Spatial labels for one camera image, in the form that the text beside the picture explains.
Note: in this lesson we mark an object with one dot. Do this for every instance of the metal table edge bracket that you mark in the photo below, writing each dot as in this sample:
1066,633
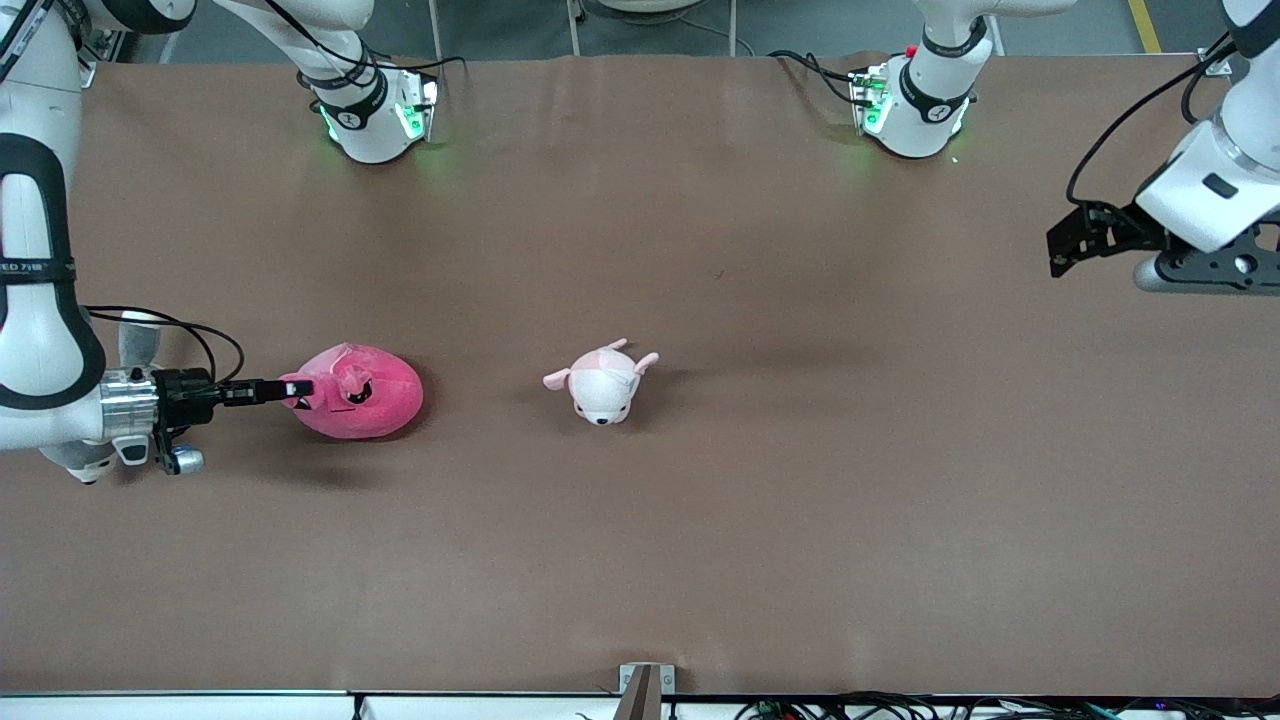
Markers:
645,690

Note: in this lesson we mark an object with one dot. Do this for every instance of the brown table cover sheet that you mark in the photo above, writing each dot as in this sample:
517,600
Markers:
640,550

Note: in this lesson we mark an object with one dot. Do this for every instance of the grey white husky plush toy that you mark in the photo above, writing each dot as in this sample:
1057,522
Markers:
138,340

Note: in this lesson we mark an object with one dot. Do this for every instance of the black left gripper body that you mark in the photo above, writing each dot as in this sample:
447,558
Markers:
1116,229

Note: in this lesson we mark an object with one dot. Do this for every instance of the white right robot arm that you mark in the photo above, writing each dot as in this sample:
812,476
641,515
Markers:
40,350

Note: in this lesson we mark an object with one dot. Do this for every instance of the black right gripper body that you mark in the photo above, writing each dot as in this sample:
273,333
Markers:
184,390

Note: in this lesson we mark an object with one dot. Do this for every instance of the thin grey metal leg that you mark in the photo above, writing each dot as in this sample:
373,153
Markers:
732,25
572,25

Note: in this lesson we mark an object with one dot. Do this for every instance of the white round stand base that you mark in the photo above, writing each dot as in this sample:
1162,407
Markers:
650,5

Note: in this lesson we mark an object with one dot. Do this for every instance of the round hot pink plush toy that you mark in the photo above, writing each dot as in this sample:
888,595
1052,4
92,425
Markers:
385,400

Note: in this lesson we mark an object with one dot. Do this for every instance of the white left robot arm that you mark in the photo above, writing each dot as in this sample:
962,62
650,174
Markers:
1210,190

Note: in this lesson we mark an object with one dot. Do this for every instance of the pale pink white plush toy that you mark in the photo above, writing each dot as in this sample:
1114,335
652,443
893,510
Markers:
600,390

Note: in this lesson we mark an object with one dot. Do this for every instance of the white table edge rail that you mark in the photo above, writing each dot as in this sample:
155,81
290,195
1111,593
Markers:
200,708

